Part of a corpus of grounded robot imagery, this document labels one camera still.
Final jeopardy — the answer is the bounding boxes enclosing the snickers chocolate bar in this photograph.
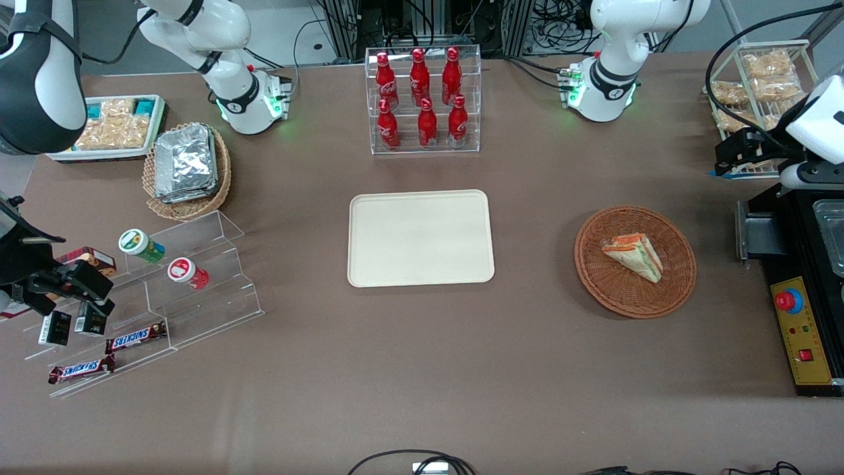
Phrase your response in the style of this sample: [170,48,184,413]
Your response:
[105,321,167,354]
[47,354,116,385]

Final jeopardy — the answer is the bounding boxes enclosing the clear acrylic bottle rack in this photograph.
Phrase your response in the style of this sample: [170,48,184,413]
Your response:
[365,45,482,156]

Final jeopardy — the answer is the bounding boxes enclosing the grey metal chute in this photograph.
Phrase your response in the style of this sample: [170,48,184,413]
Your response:
[735,200,789,263]

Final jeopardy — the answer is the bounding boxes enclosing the packaged snack bag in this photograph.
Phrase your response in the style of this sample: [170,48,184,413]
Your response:
[748,76,802,103]
[742,49,795,79]
[715,109,759,133]
[711,80,749,106]

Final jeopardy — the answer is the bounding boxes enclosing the beige rectangular tray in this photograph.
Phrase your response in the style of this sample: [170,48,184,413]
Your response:
[347,189,495,288]

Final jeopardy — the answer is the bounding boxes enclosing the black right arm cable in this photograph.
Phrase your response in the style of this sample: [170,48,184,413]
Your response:
[76,7,159,67]

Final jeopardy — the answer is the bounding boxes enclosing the black machine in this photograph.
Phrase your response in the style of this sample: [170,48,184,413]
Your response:
[735,181,844,398]

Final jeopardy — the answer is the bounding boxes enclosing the black base cables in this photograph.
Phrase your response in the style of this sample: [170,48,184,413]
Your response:
[501,55,569,91]

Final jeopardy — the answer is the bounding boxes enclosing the black looped cable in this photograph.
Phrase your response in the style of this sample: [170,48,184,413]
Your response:
[347,450,475,475]

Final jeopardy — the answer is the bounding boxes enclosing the black cable bundle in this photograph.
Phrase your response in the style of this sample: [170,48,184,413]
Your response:
[527,0,601,53]

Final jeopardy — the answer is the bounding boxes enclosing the round brown wicker basket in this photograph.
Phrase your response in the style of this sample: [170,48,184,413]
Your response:
[574,205,698,320]

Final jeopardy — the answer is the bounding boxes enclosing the white wire rack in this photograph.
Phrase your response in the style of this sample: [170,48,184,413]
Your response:
[702,40,828,179]

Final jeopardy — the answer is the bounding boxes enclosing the silver foil pack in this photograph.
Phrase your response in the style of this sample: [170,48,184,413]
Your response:
[158,185,220,205]
[154,123,218,197]

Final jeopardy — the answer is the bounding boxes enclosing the brown chocolate box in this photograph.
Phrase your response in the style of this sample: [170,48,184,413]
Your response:
[56,246,117,278]

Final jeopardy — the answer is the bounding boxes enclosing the green lid cup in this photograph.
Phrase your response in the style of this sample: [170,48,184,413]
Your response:
[118,228,166,264]

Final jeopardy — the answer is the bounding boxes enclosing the yellow control panel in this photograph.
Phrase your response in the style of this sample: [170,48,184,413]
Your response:
[770,276,833,387]

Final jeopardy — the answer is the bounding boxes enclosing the red lid cup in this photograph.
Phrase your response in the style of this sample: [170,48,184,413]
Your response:
[167,257,210,291]

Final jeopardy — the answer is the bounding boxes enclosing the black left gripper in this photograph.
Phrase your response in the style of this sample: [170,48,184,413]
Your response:
[714,127,804,177]

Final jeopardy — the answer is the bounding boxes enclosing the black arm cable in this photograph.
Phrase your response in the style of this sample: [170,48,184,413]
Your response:
[76,7,159,67]
[704,3,844,143]

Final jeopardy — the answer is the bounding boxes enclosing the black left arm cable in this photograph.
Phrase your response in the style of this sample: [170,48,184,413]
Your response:
[704,3,844,143]

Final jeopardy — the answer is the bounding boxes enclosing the steel pan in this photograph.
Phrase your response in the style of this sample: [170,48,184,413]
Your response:
[812,199,844,278]

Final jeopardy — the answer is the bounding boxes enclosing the clear acrylic stepped display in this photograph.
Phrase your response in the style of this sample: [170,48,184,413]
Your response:
[23,210,266,399]

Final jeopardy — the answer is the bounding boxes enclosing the oval tan wicker basket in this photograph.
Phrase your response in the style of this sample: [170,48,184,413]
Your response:
[142,122,233,222]

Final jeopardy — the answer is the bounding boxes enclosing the aluminium frame rack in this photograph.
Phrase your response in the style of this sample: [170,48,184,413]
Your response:
[316,0,535,60]

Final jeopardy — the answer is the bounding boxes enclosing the white snack tray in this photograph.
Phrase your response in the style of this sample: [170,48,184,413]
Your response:
[46,94,167,163]

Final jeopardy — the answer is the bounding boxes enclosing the triangle sandwich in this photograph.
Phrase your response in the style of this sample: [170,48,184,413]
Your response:
[600,233,664,284]

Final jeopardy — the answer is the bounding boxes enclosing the small black box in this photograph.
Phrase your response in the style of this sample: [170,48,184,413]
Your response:
[74,302,108,336]
[38,310,72,347]

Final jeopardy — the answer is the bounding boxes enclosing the red cola bottle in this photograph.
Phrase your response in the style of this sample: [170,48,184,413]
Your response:
[441,46,462,105]
[409,47,431,106]
[448,94,469,147]
[377,98,400,151]
[417,98,438,149]
[375,52,399,110]

